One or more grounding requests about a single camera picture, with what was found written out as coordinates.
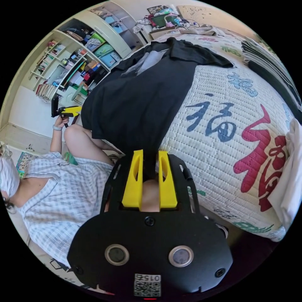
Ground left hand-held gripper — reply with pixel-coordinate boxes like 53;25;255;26
57;106;82;128

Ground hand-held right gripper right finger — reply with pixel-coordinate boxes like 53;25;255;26
158;150;178;209

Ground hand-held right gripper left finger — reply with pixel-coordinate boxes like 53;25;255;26
121;149;144;209

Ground black t-shirt with pattern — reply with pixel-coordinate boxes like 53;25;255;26
81;37;234;180

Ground person's left forearm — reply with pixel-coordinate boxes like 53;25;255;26
50;125;64;155

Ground person's left hand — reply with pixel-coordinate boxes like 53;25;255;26
54;116;70;130

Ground cream shelf with books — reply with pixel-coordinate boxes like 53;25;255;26
28;2;143;107

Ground bed with printed quilt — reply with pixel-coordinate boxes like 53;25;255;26
101;30;298;243

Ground person's body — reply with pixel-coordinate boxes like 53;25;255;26
0;124;161;280

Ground white cloth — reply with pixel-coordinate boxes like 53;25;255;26
268;117;302;231

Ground cluttered desk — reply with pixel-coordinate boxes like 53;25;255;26
132;5;201;45

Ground beige garment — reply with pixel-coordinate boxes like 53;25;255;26
179;24;227;36

